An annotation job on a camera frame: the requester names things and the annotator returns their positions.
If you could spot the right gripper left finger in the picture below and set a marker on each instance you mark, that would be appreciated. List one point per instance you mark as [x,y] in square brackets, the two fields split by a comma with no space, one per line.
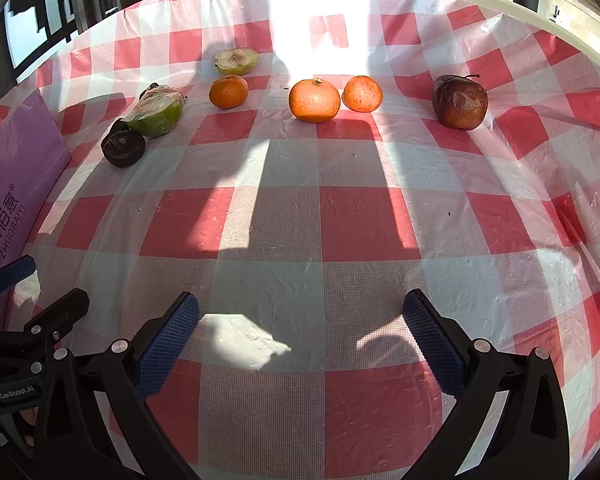
[73,440]

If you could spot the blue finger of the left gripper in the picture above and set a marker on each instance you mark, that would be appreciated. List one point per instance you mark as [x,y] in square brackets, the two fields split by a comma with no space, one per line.
[18,270]

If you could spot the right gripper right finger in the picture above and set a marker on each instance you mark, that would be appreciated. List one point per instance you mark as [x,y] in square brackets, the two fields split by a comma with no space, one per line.
[531,439]

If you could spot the dark rotten fruit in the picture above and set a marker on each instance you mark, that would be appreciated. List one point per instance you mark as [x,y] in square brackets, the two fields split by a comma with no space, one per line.
[122,146]

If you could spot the green fruit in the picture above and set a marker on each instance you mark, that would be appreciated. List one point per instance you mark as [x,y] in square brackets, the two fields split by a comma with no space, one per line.
[157,111]

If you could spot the small orange tangerine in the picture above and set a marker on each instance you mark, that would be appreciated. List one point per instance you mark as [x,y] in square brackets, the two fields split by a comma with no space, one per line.
[228,92]

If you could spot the halved apple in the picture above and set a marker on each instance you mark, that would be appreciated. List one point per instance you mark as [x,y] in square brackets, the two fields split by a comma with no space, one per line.
[239,61]

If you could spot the large orange tangerine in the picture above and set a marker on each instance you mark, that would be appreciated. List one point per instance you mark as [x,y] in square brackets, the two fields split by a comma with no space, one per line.
[314,100]

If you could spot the dark red wrinkled apple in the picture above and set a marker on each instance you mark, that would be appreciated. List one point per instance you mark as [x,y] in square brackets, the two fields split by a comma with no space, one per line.
[459,102]

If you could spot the round orange tangerine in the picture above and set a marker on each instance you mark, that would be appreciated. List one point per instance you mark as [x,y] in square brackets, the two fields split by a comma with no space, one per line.
[362,94]

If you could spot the purple cardboard box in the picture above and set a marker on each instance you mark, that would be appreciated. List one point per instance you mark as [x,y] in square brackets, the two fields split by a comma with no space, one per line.
[33,154]

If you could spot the red white checkered tablecloth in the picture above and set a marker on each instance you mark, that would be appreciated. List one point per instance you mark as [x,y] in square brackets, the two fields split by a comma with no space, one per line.
[300,240]

